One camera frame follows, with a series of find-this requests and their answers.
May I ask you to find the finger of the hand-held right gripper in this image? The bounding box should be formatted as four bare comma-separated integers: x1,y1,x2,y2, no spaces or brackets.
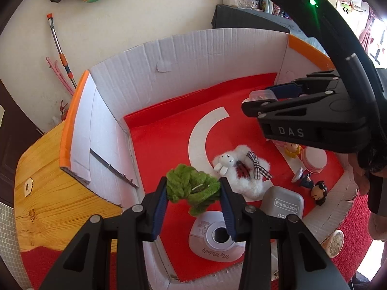
241,92,336,119
266,70,343,99

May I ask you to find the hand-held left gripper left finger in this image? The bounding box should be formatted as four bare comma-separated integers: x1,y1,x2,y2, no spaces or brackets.
39,177,169,290

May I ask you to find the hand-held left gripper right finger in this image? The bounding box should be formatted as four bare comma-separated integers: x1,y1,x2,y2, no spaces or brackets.
219,177,351,290

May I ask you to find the small clear plastic box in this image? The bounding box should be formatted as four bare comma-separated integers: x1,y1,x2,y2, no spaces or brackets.
243,89,278,105

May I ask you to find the green yarn bundle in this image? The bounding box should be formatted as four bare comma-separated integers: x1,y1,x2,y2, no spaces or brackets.
166,164,222,217

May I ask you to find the yellow-haired pink figurine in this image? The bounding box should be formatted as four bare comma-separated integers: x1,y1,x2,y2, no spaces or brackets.
276,140,303,158

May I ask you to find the grey eyeshadow case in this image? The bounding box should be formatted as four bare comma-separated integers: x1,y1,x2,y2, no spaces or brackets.
260,186,304,220

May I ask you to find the black-haired figurine with suction base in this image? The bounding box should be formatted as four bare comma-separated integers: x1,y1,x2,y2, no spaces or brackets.
291,167,329,206

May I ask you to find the white and orange cardboard box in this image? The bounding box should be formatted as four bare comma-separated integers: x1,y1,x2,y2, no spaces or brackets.
59,28,356,283

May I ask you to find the person's right hand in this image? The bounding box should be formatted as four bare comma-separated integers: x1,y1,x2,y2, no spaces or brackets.
347,153,387,242

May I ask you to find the white fluffy bunny plush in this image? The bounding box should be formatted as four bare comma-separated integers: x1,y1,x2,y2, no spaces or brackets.
212,145,270,201

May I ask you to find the white round device with hole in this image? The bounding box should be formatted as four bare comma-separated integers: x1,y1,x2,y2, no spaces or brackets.
188,211,246,262

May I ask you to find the round clear container pink lid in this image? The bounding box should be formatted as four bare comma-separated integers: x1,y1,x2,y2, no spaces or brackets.
301,146,328,174

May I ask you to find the red bag with white print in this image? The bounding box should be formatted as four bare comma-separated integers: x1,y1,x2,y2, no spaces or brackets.
123,72,345,281

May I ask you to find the table with dark cloth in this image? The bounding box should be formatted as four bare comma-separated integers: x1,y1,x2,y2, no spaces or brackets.
211,4,330,56

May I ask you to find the row of small bottles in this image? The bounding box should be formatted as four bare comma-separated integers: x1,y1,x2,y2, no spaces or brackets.
260,0,294,20

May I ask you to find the pink curtain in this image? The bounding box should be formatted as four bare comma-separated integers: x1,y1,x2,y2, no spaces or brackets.
358,9,380,56

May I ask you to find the round glitter jar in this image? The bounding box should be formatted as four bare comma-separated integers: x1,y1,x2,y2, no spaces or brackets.
321,230,345,259

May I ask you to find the red knit mat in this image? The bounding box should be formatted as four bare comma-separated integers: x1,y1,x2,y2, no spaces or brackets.
20,187,375,290

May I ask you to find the dark brown door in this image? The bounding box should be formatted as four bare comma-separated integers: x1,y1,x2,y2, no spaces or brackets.
0,79,46,206

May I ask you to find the pink hanger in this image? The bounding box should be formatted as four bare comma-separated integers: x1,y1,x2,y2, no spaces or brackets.
45,56,76,97

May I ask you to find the mop handle with orange grip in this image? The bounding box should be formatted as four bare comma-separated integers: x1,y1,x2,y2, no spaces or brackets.
47,13,77,89

